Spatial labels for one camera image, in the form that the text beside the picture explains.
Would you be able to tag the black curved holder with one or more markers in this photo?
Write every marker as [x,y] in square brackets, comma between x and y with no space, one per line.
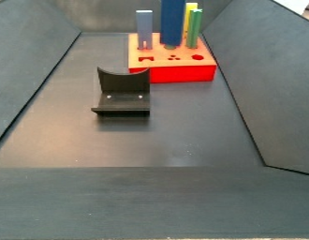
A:
[125,92]

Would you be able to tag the green cylinder peg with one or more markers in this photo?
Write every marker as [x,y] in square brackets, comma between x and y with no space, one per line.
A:
[169,47]

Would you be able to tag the green star block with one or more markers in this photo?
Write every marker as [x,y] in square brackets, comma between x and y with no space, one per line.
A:
[194,23]

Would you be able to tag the blue rectangular block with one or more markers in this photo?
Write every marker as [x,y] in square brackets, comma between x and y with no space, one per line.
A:
[172,21]

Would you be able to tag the yellow arch block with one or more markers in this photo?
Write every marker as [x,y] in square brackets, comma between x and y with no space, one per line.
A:
[189,7]

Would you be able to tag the red peg board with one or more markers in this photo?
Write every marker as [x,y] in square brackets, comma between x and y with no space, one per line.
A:
[172,66]

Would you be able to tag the grey-blue arch block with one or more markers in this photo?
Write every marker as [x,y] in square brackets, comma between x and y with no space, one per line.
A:
[144,21]

